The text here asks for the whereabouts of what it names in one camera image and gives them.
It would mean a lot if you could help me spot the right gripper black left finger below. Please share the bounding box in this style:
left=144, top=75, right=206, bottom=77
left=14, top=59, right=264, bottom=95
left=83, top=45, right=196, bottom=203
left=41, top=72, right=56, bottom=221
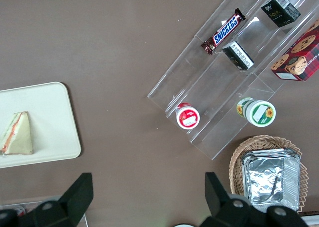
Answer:
left=18, top=172, right=94, bottom=227

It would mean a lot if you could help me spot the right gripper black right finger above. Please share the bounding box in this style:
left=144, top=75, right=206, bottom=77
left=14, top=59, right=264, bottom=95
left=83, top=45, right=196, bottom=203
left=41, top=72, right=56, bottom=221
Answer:
left=199, top=172, right=269, bottom=227

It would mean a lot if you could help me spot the triangular sandwich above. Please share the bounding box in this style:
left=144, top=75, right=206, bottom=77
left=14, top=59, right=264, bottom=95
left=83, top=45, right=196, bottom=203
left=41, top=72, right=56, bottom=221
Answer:
left=0, top=111, right=34, bottom=157

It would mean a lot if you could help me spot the light tan wicker basket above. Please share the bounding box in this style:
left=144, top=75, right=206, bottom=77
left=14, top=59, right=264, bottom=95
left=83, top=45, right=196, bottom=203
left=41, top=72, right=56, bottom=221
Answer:
left=228, top=134, right=309, bottom=213

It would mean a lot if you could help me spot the cream rectangular plastic tray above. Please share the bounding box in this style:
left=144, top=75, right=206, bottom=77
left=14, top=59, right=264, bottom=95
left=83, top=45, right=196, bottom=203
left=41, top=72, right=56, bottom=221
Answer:
left=0, top=81, right=82, bottom=169

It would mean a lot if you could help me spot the red cola bottle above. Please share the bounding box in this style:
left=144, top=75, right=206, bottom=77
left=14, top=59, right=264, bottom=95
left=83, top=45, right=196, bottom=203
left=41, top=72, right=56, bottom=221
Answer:
left=13, top=206, right=27, bottom=217

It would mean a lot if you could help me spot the stack of aluminium foil trays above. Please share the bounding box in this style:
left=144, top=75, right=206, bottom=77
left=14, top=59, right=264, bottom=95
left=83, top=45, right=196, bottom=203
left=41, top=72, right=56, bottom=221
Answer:
left=240, top=148, right=302, bottom=212

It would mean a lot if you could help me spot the red lid white cup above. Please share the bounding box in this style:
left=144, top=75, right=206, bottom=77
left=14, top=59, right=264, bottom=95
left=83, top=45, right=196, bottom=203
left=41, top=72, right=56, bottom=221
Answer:
left=175, top=102, right=201, bottom=130

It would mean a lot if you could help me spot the white rectangular bin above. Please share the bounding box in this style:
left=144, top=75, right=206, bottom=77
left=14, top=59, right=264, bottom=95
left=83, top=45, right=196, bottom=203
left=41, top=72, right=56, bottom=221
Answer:
left=298, top=211, right=319, bottom=227

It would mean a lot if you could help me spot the green lid white cup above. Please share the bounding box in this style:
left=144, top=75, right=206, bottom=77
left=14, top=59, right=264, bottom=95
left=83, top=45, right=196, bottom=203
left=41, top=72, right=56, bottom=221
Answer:
left=236, top=97, right=276, bottom=127

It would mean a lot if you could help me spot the clear acrylic stepped shelf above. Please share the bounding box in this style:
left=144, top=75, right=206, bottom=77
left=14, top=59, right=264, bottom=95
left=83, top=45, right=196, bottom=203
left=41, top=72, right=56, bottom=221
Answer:
left=147, top=0, right=319, bottom=161

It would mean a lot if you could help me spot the small black carton box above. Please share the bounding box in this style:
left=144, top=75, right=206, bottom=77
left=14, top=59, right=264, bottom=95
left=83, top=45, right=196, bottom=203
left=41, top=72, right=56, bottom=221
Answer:
left=221, top=41, right=255, bottom=70
left=260, top=0, right=301, bottom=28

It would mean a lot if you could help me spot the red tartan cookie box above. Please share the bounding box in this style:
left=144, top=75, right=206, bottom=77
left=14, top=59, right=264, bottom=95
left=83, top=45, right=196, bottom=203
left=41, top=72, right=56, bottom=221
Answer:
left=271, top=18, right=319, bottom=82

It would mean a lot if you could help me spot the Snickers chocolate bar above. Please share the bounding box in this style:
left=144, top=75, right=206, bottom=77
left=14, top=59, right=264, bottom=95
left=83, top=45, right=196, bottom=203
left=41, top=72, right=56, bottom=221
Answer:
left=200, top=8, right=246, bottom=56

